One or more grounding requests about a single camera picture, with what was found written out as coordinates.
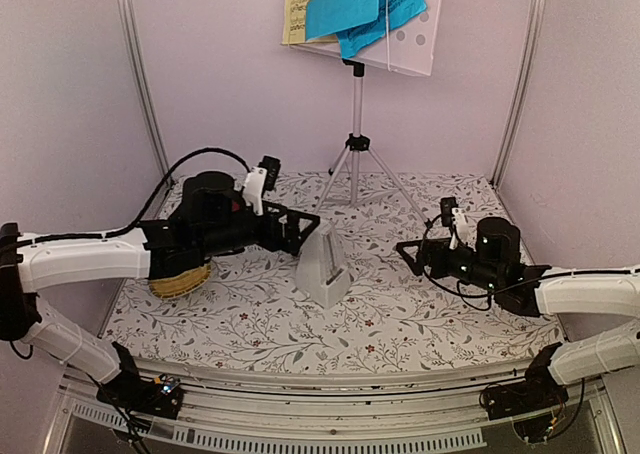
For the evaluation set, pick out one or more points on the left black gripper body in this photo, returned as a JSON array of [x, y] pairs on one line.
[[225, 238]]

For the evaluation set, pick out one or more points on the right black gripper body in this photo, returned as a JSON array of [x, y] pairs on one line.
[[480, 275]]

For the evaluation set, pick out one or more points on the white metronome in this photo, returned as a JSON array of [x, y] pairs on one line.
[[322, 273]]

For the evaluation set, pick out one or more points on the silver tripod music stand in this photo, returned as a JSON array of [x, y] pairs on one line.
[[408, 50]]

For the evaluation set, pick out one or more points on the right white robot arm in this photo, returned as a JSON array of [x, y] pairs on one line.
[[547, 290]]

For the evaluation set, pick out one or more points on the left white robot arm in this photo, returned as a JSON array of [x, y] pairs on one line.
[[30, 263]]

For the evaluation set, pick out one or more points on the woven bamboo tray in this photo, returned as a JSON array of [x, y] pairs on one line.
[[180, 285]]

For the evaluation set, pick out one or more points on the floral table mat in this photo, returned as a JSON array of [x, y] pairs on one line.
[[250, 316]]

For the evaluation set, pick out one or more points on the blue paper sheet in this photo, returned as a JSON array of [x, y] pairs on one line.
[[357, 24]]

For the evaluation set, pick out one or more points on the yellow sheet music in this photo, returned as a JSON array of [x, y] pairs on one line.
[[295, 9]]

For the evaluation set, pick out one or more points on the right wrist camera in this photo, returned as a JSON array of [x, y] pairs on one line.
[[453, 218]]

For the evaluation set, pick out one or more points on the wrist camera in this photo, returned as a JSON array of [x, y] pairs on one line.
[[260, 179], [453, 218]]

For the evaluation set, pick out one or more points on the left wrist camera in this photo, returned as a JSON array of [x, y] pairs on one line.
[[260, 179]]

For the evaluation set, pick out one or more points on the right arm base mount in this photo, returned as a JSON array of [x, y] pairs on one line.
[[537, 391]]

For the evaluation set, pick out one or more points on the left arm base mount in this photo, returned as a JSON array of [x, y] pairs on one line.
[[160, 397]]

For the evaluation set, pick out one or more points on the front aluminium rail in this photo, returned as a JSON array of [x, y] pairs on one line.
[[227, 411]]

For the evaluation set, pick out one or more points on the left aluminium frame post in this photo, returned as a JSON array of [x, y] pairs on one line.
[[136, 61]]

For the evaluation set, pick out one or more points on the aluminium frame post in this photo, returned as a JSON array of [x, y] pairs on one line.
[[532, 35], [136, 61]]

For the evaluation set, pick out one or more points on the right aluminium frame post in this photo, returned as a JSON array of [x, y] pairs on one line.
[[532, 35]]

